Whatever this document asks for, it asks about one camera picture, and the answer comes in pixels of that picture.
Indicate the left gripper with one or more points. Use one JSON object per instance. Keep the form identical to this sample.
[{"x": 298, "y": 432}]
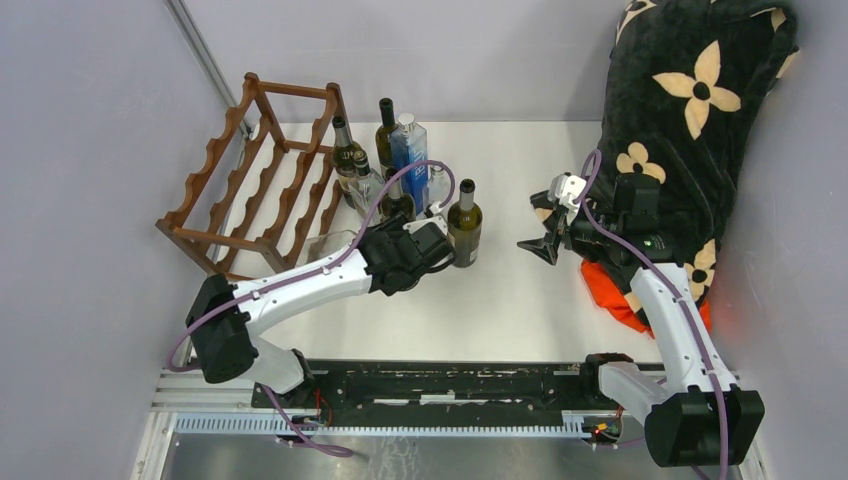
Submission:
[{"x": 393, "y": 226}]

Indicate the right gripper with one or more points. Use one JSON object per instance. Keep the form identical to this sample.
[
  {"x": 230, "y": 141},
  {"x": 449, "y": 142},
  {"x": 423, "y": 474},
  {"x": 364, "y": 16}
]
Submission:
[{"x": 546, "y": 247}]

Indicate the green wine bottle brown label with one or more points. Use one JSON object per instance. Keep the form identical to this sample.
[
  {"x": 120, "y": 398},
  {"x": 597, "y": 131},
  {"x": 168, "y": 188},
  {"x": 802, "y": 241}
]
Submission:
[{"x": 396, "y": 201}]

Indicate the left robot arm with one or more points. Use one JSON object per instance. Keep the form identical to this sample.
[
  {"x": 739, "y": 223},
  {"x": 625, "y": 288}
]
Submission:
[{"x": 227, "y": 320}]

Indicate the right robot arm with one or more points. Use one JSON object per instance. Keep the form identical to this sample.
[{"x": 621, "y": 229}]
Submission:
[{"x": 699, "y": 416}]

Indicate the clear square bottle black cap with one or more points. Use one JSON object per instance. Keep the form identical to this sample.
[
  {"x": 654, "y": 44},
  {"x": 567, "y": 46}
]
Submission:
[{"x": 366, "y": 185}]

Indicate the green wine bottle right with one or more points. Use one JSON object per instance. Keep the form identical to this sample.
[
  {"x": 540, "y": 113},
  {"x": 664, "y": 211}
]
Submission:
[{"x": 464, "y": 225}]

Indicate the clear round glass bottle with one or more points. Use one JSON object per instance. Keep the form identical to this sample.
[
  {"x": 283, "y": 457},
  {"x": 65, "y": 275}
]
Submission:
[{"x": 439, "y": 190}]

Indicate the blue square glass bottle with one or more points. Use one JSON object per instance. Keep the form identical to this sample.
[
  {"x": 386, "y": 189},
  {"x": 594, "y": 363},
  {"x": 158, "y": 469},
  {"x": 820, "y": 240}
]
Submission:
[{"x": 408, "y": 146}]

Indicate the green wine bottle left rear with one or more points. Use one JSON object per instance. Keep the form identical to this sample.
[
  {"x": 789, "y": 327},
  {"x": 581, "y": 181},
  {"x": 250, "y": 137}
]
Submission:
[{"x": 343, "y": 153}]

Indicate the orange cloth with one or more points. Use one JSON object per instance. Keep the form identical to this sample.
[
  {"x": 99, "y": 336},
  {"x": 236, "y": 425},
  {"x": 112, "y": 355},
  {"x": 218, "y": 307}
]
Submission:
[{"x": 625, "y": 308}]

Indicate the black floral blanket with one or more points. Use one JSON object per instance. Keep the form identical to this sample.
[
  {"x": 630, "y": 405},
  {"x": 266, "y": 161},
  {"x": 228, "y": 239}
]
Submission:
[{"x": 685, "y": 84}]

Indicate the aluminium corner profile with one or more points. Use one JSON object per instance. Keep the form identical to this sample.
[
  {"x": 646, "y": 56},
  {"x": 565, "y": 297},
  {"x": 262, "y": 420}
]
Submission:
[{"x": 201, "y": 51}]

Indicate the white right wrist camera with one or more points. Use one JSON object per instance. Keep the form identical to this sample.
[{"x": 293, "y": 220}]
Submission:
[{"x": 567, "y": 193}]

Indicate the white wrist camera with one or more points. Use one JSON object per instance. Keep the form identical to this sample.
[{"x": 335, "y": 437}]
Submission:
[
  {"x": 431, "y": 217},
  {"x": 567, "y": 193}
]

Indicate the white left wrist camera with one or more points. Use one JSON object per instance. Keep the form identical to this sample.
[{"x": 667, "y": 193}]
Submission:
[{"x": 431, "y": 217}]

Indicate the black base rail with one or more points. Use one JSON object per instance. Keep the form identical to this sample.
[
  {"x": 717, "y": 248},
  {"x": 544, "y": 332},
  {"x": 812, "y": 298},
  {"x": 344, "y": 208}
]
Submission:
[{"x": 393, "y": 399}]

